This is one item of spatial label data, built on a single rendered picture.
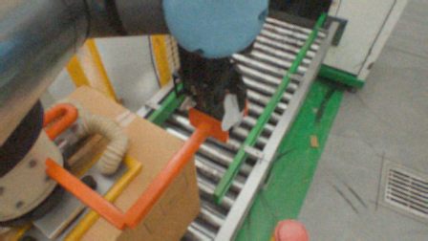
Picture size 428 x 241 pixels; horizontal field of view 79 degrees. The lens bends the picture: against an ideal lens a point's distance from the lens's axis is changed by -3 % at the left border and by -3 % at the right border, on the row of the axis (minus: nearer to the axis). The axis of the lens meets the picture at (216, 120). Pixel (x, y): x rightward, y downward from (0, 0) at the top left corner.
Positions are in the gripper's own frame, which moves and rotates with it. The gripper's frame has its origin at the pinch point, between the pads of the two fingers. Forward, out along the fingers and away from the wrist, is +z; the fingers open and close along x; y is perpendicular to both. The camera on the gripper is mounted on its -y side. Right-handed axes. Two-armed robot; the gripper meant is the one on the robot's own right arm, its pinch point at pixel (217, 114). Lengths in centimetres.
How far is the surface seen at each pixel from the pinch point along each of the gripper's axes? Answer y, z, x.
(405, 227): -74, 121, 89
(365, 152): -115, 121, 55
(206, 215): -1, 67, -5
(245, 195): -15, 62, 4
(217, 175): -19, 67, -11
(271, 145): -43, 62, 3
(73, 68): -8, 24, -68
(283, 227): 6.4, 17.5, 20.4
